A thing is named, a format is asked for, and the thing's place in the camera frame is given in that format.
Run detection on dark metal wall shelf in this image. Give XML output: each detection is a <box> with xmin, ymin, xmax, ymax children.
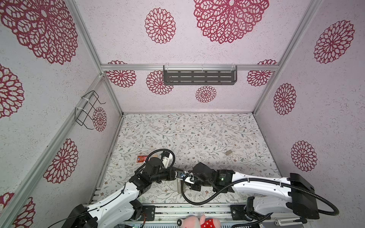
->
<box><xmin>163</xmin><ymin>65</ymin><xmax>237</xmax><ymax>86</ymax></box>

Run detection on black wire wall basket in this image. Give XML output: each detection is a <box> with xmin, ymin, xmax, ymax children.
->
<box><xmin>74</xmin><ymin>90</ymin><xmax>107</xmax><ymax>132</ymax></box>

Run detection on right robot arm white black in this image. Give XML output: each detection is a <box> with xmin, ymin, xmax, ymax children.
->
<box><xmin>186</xmin><ymin>162</ymin><xmax>319</xmax><ymax>219</ymax></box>

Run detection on red card box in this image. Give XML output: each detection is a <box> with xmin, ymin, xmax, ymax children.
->
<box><xmin>136</xmin><ymin>155</ymin><xmax>148</xmax><ymax>163</ymax></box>

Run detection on black corrugated left cable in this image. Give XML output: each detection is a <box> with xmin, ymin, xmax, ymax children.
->
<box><xmin>133</xmin><ymin>149</ymin><xmax>176</xmax><ymax>177</ymax></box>

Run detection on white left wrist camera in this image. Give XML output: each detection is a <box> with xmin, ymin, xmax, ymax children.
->
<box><xmin>161</xmin><ymin>151</ymin><xmax>174</xmax><ymax>169</ymax></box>

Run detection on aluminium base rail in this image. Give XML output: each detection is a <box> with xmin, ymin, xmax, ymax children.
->
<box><xmin>72</xmin><ymin>186</ymin><xmax>313</xmax><ymax>228</ymax></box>

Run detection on pink plush toy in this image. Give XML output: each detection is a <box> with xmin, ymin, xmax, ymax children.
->
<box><xmin>177</xmin><ymin>214</ymin><xmax>221</xmax><ymax>228</ymax></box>

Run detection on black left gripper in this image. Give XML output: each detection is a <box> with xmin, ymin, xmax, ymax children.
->
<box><xmin>151</xmin><ymin>166</ymin><xmax>179</xmax><ymax>183</ymax></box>

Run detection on beige remote control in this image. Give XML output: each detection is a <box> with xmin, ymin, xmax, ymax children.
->
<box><xmin>176</xmin><ymin>179</ymin><xmax>185</xmax><ymax>194</ymax></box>

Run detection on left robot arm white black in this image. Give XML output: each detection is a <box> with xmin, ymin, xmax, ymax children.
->
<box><xmin>62</xmin><ymin>155</ymin><xmax>175</xmax><ymax>228</ymax></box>

